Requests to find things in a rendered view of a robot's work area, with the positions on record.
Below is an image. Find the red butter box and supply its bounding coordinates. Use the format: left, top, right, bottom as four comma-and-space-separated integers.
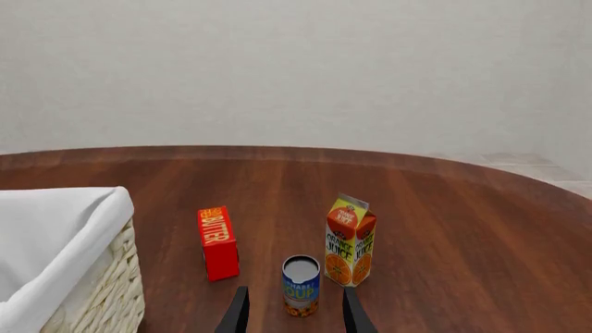
197, 205, 241, 283

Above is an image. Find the alphabet soup tin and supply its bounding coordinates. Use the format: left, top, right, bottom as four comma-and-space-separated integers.
281, 254, 322, 318

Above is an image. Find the wicker basket with white liner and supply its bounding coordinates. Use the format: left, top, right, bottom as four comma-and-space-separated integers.
0, 186, 146, 333

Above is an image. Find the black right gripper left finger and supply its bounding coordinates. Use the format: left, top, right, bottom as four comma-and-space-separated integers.
215, 286, 251, 333

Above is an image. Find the orange juice carton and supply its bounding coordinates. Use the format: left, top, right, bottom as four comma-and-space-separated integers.
323, 191, 378, 289

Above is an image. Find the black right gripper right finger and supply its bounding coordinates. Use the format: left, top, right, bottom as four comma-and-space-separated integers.
342, 287, 379, 333

